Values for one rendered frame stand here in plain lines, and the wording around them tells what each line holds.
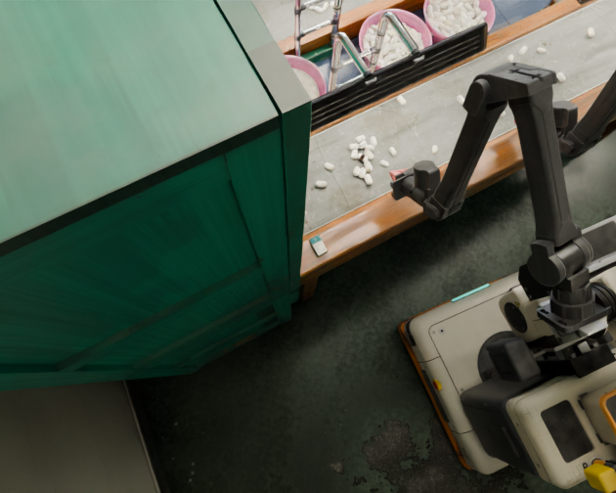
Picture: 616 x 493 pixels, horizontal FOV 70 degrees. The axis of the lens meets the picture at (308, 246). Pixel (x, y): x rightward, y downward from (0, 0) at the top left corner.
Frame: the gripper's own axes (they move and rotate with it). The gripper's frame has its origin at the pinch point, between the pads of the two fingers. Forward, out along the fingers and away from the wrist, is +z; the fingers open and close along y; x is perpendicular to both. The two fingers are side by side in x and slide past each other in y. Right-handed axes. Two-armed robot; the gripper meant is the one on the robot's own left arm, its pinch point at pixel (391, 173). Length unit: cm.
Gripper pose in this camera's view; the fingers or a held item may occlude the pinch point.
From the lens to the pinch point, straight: 141.8
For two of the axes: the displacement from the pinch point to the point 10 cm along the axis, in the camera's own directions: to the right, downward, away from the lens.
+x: 2.7, 7.4, 6.1
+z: -4.0, -4.9, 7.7
